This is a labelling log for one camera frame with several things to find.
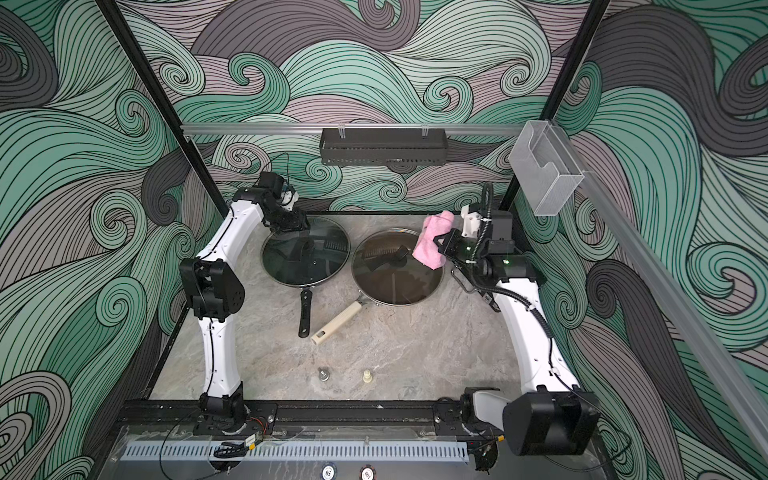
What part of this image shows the pink cloth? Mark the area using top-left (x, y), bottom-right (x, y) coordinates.
top-left (412, 211), bottom-right (454, 270)

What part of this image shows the glass frying pan lid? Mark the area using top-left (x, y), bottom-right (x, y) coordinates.
top-left (260, 215), bottom-right (352, 288)

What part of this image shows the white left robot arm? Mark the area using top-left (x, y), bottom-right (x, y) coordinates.
top-left (179, 172), bottom-right (309, 428)

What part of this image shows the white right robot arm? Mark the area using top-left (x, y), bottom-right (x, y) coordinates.
top-left (433, 229), bottom-right (601, 456)

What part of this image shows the black frying pan with lid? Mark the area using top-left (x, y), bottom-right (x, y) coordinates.
top-left (260, 215), bottom-right (352, 339)

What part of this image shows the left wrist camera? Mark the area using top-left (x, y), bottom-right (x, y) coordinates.
top-left (280, 189), bottom-right (299, 212)

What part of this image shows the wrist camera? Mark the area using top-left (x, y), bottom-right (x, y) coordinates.
top-left (460, 205), bottom-right (484, 240)
top-left (280, 189), bottom-right (299, 212)

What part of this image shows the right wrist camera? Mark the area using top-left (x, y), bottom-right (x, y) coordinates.
top-left (460, 205), bottom-right (484, 240)

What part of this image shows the brown wok with wooden handle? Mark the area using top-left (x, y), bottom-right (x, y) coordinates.
top-left (310, 227), bottom-right (446, 346)

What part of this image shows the black wall shelf tray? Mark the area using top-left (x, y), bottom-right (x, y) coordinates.
top-left (319, 129), bottom-right (449, 167)

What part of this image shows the aluminium rail back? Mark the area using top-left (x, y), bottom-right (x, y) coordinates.
top-left (181, 122), bottom-right (524, 137)

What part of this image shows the aluminium rail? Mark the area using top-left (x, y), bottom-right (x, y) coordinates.
top-left (181, 122), bottom-right (524, 137)
top-left (546, 122), bottom-right (767, 458)

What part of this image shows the clear plastic wall bin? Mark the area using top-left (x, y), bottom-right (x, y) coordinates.
top-left (509, 120), bottom-right (584, 217)

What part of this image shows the black frame post left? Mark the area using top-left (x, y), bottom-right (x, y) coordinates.
top-left (95, 0), bottom-right (229, 218)

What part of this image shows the black frame post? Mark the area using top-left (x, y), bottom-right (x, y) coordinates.
top-left (499, 1), bottom-right (609, 210)
top-left (95, 0), bottom-right (229, 218)

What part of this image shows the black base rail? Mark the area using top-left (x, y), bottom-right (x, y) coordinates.
top-left (113, 398), bottom-right (595, 438)

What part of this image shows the black frame post right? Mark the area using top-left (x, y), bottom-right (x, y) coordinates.
top-left (499, 1), bottom-right (609, 210)

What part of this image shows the white slotted cable duct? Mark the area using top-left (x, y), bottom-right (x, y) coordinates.
top-left (119, 441), bottom-right (469, 463)

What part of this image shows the aluminium rail right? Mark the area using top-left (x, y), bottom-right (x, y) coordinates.
top-left (546, 122), bottom-right (767, 458)

